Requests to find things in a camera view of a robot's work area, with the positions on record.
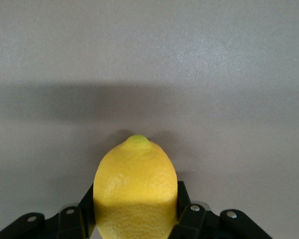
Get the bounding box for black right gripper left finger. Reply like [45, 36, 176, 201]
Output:
[0, 183, 95, 239]

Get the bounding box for yellow lemon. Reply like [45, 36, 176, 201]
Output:
[93, 134, 179, 239]

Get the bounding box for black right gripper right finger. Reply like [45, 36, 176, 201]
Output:
[169, 180, 274, 239]

